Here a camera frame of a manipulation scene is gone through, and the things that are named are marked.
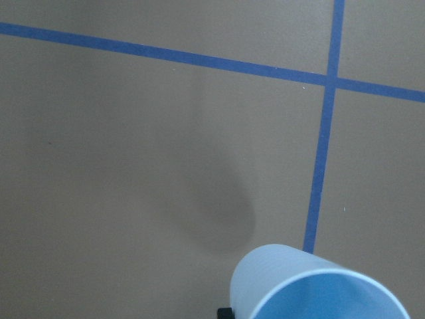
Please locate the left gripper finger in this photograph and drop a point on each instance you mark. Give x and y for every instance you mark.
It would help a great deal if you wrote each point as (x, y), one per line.
(225, 313)

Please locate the light blue cup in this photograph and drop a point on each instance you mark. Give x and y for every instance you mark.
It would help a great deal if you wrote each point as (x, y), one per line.
(278, 281)

